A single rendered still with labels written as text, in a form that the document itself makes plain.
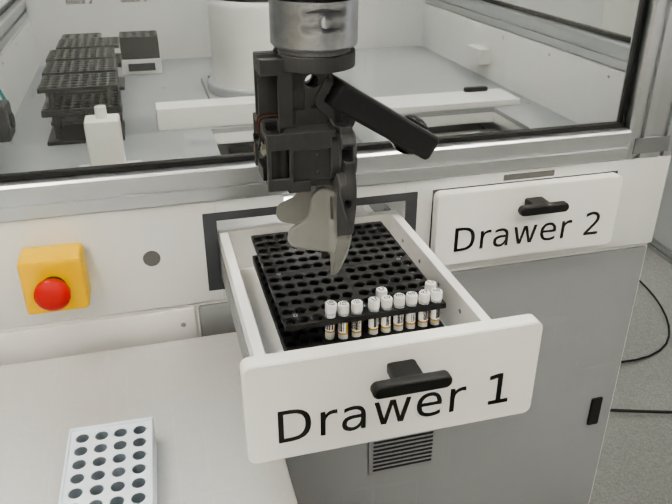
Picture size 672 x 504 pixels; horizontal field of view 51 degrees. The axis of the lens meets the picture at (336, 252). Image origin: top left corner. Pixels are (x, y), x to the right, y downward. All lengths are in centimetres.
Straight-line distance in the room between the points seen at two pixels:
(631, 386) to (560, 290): 114
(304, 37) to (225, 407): 45
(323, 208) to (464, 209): 38
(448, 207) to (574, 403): 50
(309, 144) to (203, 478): 36
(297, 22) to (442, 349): 32
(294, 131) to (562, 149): 53
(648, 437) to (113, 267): 156
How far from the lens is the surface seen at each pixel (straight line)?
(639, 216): 118
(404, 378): 63
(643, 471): 200
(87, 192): 89
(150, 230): 91
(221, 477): 76
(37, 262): 89
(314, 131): 61
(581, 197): 108
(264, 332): 83
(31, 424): 88
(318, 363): 63
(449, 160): 97
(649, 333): 255
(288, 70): 60
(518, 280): 111
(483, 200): 99
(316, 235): 65
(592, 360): 128
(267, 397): 64
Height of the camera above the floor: 129
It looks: 27 degrees down
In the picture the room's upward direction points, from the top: straight up
